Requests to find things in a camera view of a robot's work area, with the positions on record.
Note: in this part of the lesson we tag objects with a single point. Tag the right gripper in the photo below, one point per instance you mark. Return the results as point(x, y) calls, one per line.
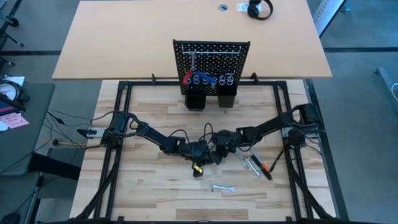
point(225, 143)

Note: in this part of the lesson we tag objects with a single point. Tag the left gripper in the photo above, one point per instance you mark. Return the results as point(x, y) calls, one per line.
point(202, 158)

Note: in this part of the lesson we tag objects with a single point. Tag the chrome combination wrench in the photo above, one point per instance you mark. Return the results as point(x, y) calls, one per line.
point(244, 161)
point(192, 62)
point(224, 187)
point(255, 169)

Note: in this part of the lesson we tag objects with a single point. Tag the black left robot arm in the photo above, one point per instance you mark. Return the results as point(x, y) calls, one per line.
point(149, 133)

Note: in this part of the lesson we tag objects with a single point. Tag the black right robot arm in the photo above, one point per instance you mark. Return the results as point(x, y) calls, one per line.
point(267, 127)

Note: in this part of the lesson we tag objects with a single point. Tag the yellow tape tag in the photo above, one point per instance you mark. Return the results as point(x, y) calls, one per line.
point(198, 169)

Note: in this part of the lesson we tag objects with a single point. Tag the tall black pegboard bin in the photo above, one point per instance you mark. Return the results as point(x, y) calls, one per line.
point(226, 100)

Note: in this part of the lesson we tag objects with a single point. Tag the short black pegboard bin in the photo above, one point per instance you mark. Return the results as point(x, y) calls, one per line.
point(195, 102)

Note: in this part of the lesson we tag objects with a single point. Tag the thin black rod tool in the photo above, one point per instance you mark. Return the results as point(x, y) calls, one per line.
point(276, 160)

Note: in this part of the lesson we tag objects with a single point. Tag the black clamp knob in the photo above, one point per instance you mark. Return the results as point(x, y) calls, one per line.
point(254, 77)
point(153, 79)

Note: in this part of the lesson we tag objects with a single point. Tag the black perforated pegboard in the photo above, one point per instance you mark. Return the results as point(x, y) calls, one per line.
point(214, 65)

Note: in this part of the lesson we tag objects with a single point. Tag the black headphones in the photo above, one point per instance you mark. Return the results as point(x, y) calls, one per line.
point(253, 11)

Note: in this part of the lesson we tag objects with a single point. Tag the grey desk grommet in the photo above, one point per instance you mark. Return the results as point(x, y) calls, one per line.
point(223, 7)

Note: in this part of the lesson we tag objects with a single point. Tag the white card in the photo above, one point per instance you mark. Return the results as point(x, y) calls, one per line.
point(242, 7)

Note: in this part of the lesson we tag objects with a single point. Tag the tan desk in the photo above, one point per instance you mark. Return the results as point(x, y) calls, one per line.
point(124, 37)

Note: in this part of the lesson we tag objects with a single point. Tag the yellow rod black knob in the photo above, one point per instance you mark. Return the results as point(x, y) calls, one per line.
point(55, 142)

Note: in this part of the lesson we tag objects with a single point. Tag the black floor box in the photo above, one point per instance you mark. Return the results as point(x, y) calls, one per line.
point(53, 166)

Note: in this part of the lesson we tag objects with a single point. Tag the white perforated panel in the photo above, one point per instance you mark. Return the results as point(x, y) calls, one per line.
point(323, 12)

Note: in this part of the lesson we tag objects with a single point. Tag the grey table leg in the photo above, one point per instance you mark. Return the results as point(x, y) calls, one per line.
point(384, 76)

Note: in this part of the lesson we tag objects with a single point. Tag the dark grey side desk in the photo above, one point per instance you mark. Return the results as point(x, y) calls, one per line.
point(28, 143)

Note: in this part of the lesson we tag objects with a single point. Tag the pink paper note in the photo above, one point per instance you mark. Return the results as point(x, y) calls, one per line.
point(14, 120)

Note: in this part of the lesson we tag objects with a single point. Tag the white paper sheet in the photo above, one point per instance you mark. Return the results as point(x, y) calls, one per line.
point(17, 80)

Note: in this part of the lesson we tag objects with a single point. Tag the black chair base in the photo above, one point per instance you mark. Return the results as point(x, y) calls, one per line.
point(12, 21)

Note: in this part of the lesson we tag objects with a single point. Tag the white hook rail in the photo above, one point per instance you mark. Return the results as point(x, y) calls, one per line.
point(217, 53)

